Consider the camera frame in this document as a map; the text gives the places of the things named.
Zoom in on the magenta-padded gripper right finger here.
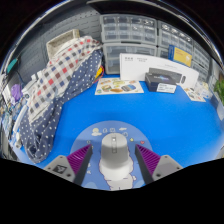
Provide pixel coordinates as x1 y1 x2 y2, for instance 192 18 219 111
134 144 184 185

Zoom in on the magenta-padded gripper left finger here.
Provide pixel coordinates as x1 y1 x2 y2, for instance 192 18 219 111
44 144 94 187

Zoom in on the grey computer mouse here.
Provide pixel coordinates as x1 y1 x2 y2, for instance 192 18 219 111
98 132 133 182

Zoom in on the round blue cloud-print mouse pad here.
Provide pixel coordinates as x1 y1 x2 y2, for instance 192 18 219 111
69 120 154 192

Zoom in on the navy polka-dot cloth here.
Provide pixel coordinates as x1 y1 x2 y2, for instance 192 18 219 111
18 49 104 164

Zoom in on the small black box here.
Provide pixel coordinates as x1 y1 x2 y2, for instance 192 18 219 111
144 72 178 94

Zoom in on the red and blue checkered cloth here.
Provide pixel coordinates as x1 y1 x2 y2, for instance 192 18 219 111
26 35 103 124

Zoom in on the green plant in white pot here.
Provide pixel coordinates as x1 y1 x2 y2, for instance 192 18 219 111
213 78 224 122

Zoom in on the long white keyboard box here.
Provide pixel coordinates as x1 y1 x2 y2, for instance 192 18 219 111
119 53 200 90

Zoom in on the yellow and blue box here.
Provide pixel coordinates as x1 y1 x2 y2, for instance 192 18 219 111
168 44 194 68

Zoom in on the white woven basket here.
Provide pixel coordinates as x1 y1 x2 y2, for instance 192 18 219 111
45 28 81 61

